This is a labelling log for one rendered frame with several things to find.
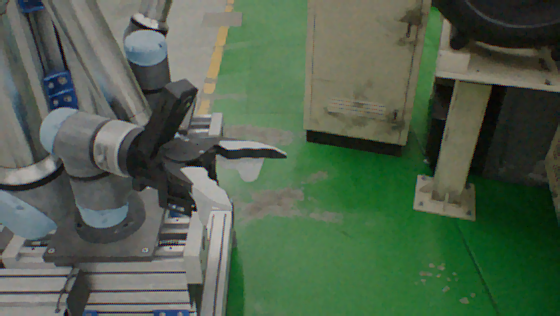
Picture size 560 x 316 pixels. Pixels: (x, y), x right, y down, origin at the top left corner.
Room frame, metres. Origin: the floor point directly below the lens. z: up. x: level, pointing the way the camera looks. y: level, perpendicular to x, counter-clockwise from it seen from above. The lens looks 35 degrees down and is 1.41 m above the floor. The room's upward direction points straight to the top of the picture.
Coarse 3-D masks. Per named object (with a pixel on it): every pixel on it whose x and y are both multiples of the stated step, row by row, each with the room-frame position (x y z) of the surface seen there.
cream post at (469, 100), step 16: (464, 80) 1.69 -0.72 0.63; (464, 96) 1.68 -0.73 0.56; (480, 96) 1.67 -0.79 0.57; (464, 112) 1.68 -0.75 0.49; (480, 112) 1.66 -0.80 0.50; (448, 128) 1.70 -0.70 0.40; (464, 128) 1.68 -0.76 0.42; (448, 144) 1.69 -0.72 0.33; (464, 144) 1.67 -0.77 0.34; (448, 160) 1.69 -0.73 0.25; (464, 160) 1.67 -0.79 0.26; (448, 176) 1.68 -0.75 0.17; (464, 176) 1.66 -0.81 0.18; (432, 192) 1.70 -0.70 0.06; (448, 192) 1.67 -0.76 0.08
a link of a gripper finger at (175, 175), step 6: (168, 162) 0.48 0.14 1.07; (174, 162) 0.48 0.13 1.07; (192, 162) 0.50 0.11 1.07; (168, 168) 0.47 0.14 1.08; (174, 168) 0.47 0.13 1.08; (180, 168) 0.47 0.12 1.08; (168, 174) 0.46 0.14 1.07; (174, 174) 0.45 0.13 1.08; (180, 174) 0.45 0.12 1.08; (168, 180) 0.46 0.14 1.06; (174, 180) 0.45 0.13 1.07; (180, 180) 0.45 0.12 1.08; (186, 180) 0.44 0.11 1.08; (186, 186) 0.44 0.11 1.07; (192, 186) 0.43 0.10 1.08; (192, 192) 0.43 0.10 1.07
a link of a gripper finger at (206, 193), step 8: (184, 168) 0.47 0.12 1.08; (192, 168) 0.47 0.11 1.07; (200, 168) 0.47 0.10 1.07; (192, 176) 0.45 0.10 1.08; (200, 176) 0.45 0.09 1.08; (200, 184) 0.43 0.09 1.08; (208, 184) 0.43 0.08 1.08; (216, 184) 0.44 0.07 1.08; (200, 192) 0.42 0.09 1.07; (208, 192) 0.42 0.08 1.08; (216, 192) 0.42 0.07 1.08; (224, 192) 0.42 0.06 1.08; (200, 200) 0.44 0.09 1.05; (208, 200) 0.42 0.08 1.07; (216, 200) 0.41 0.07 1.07; (224, 200) 0.41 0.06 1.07; (200, 208) 0.44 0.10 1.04; (208, 208) 0.42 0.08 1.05; (224, 208) 0.40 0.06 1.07; (232, 208) 0.40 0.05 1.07; (200, 216) 0.43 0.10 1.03; (208, 216) 0.42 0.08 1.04
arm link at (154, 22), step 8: (144, 0) 1.39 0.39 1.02; (152, 0) 1.38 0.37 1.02; (160, 0) 1.38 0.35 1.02; (168, 0) 1.40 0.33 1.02; (144, 8) 1.38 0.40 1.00; (152, 8) 1.38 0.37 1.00; (160, 8) 1.38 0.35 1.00; (168, 8) 1.40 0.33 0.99; (136, 16) 1.38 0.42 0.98; (144, 16) 1.38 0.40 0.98; (152, 16) 1.37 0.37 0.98; (160, 16) 1.38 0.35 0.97; (128, 24) 1.39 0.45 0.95; (136, 24) 1.36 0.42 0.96; (144, 24) 1.36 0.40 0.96; (152, 24) 1.36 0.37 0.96; (160, 24) 1.38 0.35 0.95; (128, 32) 1.37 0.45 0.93; (160, 32) 1.37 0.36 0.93
